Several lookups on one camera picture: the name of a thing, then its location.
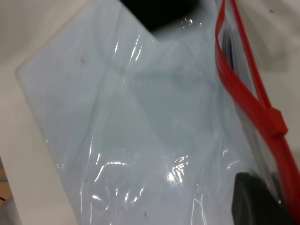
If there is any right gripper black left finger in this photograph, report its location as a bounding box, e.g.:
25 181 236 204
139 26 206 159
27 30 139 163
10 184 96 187
231 172 295 225

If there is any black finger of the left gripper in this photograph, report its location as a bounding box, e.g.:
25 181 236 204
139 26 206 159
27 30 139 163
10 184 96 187
119 0 211 33

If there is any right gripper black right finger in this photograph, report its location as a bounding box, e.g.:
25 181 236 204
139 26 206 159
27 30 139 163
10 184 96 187
270 172 286 206

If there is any red zipper slider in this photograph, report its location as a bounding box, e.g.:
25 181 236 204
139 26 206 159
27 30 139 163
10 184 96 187
266 107 288 138

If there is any transparent bag with red zipper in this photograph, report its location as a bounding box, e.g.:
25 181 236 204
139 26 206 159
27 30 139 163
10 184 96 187
15 0 300 225

